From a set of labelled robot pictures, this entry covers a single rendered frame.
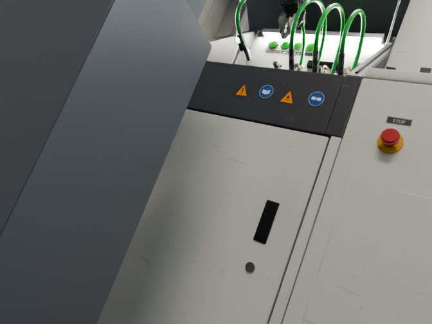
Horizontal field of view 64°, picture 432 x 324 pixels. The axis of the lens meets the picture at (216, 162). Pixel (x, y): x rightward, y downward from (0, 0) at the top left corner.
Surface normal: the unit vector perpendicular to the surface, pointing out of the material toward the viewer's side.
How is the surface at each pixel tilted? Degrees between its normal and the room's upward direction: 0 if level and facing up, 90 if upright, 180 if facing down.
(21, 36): 90
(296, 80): 90
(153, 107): 90
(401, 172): 90
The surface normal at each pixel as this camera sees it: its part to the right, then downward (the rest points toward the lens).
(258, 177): -0.42, -0.32
